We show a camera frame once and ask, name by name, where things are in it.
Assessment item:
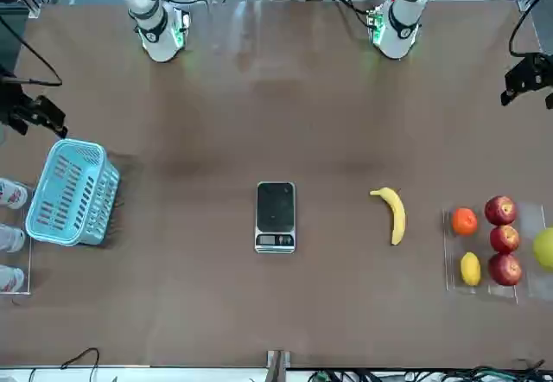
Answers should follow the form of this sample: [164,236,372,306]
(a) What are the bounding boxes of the green circuit board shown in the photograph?
[171,6,192,49]
[365,3,386,41]

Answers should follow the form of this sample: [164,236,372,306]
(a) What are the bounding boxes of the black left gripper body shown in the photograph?
[520,52,553,89]

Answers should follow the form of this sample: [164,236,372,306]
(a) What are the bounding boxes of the white bottle green print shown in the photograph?
[0,223,26,253]

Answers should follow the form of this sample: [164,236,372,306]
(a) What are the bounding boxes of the thin black loose cable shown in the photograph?
[28,347,101,382]

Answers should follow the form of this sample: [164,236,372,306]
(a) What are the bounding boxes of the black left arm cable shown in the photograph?
[508,0,553,59]

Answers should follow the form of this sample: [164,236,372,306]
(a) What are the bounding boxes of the tangled black cables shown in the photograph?
[308,358,553,382]

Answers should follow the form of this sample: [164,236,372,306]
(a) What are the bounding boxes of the clear acrylic bottle shelf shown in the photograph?
[0,181,34,296]

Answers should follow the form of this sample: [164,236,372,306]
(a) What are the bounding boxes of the white bottle red print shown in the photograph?
[0,177,29,210]
[0,264,26,293]

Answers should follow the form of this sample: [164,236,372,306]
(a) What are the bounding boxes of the large yellow-green pear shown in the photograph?
[532,226,553,272]

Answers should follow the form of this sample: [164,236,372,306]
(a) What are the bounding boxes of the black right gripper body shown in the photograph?
[0,79,32,129]

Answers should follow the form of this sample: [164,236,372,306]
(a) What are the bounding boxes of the aluminium frame post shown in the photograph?
[266,349,291,382]

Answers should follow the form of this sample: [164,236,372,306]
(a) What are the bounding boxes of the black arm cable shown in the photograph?
[508,0,553,59]
[0,14,64,87]

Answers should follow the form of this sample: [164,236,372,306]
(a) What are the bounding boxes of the orange tangerine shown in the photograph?
[451,207,479,237]

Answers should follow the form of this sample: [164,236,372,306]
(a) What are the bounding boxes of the light blue plastic basket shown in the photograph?
[24,138,121,247]

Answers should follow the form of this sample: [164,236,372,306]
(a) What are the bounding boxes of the yellow lemon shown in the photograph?
[460,251,482,287]

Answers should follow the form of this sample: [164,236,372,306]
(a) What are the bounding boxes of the clear acrylic fruit stand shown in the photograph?
[442,202,548,305]

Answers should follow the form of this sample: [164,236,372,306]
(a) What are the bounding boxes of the yellow banana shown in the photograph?
[369,187,407,246]

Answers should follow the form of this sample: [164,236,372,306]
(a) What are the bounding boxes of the red apple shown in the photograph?
[484,195,518,226]
[487,252,523,287]
[489,225,521,254]

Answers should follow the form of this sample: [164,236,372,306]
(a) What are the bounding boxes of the black digital kitchen scale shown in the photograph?
[254,181,297,254]

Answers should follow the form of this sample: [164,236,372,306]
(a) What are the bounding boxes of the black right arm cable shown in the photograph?
[0,14,64,87]

